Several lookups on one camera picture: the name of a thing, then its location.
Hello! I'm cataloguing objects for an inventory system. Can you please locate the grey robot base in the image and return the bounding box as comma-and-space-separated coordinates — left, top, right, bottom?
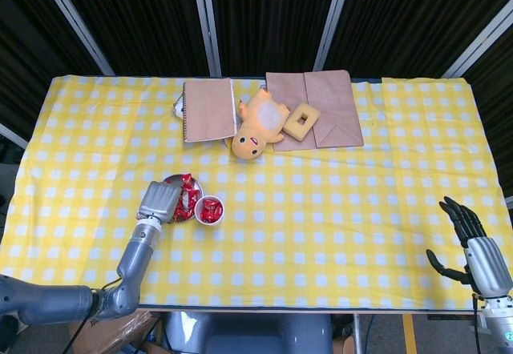
162, 310, 334, 354

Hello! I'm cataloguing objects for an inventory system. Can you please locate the yellow square sponge with hole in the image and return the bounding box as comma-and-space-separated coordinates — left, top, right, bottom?
282, 103, 321, 139

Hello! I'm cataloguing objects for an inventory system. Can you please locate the orange plush toy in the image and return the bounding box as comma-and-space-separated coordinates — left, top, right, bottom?
231, 88, 290, 159

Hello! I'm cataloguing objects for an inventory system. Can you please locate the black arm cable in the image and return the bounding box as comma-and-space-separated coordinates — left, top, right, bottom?
63, 276, 123, 354
472, 292, 483, 354

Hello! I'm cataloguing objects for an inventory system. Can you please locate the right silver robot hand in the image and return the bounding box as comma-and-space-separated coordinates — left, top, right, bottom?
425, 195, 513, 300

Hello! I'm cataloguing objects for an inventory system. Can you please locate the silver partition post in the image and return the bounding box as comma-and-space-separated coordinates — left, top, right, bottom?
0, 123, 29, 151
190, 0, 223, 78
34, 0, 117, 77
312, 0, 356, 73
442, 9, 513, 78

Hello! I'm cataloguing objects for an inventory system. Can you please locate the black partition panel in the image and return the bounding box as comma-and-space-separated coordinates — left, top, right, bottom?
460, 41, 513, 203
0, 0, 101, 131
210, 0, 341, 77
324, 0, 513, 78
54, 0, 212, 78

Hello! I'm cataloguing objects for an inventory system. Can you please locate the small white gadget with keyring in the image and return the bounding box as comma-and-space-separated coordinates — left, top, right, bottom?
171, 92, 186, 118

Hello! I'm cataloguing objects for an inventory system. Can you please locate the yellow white checked tablecloth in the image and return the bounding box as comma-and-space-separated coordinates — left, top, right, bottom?
0, 74, 513, 311

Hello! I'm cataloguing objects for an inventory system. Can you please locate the silver metal plate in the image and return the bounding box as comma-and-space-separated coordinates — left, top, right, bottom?
161, 173, 204, 223

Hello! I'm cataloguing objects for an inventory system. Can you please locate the brown paper bag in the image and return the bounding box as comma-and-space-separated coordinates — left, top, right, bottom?
303, 70, 365, 149
265, 71, 317, 153

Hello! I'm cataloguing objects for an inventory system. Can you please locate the white paper cup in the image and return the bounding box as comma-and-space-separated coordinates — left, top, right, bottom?
194, 195, 224, 226

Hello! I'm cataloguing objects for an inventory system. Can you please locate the brown spiral notebook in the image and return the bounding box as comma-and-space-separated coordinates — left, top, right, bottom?
182, 78, 237, 143

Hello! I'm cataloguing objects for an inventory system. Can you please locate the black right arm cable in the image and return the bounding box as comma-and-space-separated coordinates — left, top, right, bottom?
472, 292, 483, 354

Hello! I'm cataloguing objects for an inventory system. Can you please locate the brown cardboard box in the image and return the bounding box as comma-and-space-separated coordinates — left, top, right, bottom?
67, 312, 160, 354

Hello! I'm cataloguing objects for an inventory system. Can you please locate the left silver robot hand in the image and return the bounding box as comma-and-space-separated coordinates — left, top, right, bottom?
136, 180, 183, 226

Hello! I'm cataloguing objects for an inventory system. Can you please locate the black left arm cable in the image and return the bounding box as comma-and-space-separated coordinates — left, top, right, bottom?
63, 276, 123, 354

